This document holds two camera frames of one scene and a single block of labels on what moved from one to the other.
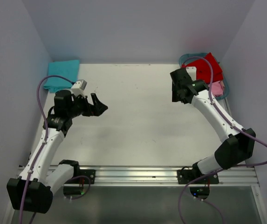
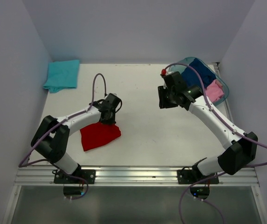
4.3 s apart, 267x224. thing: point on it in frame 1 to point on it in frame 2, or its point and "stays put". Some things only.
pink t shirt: (217, 88) stays put
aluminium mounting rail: (247, 175) stays put
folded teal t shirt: (69, 69) stays put
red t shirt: (203, 69) to (95, 135)
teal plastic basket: (183, 58) to (188, 60)
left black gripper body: (80, 106) to (111, 119)
